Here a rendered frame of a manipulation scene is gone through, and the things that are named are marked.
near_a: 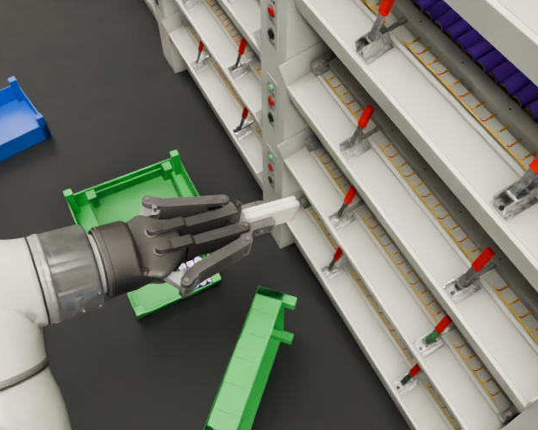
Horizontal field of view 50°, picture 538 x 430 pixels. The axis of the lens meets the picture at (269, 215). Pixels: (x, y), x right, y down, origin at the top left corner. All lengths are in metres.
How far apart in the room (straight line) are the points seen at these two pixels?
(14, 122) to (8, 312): 1.30
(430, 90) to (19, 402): 0.55
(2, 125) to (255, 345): 1.06
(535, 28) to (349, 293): 0.78
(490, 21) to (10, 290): 0.48
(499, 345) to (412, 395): 0.39
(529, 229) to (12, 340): 0.50
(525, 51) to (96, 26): 1.69
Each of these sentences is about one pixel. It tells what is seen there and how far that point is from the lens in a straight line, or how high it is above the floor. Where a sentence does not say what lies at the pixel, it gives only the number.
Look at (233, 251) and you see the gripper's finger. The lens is 0.63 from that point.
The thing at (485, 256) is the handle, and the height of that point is 0.62.
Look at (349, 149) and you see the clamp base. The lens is 0.89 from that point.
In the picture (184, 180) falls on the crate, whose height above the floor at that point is 0.00.
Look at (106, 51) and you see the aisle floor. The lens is 1.98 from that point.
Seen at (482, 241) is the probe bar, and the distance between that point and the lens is 0.81.
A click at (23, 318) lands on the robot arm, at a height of 0.74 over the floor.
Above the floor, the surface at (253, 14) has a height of 0.55.
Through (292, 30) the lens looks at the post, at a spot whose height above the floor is 0.65.
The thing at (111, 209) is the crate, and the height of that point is 0.10.
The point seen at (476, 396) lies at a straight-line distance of 0.96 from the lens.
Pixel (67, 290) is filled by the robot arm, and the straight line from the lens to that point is 0.58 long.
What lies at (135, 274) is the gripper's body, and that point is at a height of 0.72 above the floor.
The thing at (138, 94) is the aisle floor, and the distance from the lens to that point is 1.81.
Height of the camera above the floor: 1.23
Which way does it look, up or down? 56 degrees down
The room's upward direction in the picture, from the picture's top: straight up
